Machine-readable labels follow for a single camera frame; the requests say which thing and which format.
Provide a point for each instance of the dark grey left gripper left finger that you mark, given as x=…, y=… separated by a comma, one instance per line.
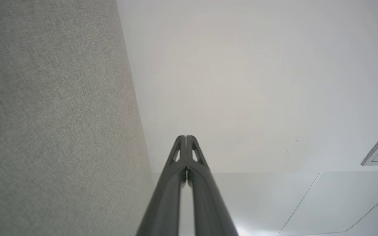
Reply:
x=166, y=203

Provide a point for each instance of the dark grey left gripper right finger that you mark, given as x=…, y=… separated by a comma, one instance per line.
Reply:
x=208, y=203

